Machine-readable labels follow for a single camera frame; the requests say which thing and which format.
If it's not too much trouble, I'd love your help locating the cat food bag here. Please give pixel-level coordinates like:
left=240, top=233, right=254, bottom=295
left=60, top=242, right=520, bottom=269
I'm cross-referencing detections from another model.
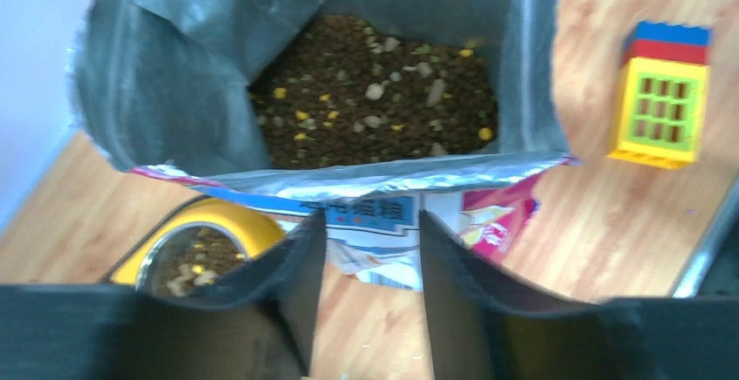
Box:
left=69, top=0, right=570, bottom=289

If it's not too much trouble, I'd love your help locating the yellow double pet bowl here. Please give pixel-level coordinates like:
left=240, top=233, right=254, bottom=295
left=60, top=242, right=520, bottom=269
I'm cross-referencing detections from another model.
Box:
left=101, top=196, right=285, bottom=297

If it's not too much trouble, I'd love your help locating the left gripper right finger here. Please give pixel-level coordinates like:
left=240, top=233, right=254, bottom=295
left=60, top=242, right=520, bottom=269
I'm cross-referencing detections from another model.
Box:
left=418, top=211, right=738, bottom=379

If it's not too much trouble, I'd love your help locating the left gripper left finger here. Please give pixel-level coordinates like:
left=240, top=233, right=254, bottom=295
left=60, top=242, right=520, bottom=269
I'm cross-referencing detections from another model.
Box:
left=1, top=209, right=327, bottom=379

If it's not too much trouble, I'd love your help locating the yellow toy block calculator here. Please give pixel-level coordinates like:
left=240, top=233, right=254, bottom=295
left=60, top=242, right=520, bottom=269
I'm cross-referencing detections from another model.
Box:
left=607, top=21, right=712, bottom=170

